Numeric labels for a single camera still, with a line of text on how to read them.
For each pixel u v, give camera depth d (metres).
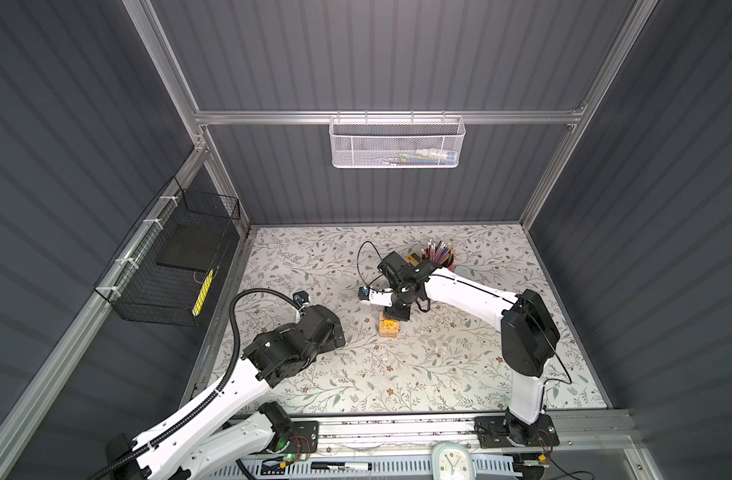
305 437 0.73
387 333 0.89
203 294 0.69
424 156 0.91
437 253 0.96
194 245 0.78
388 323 0.89
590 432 0.76
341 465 0.69
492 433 0.73
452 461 0.68
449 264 0.93
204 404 0.43
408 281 0.64
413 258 1.09
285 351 0.50
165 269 0.72
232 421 0.46
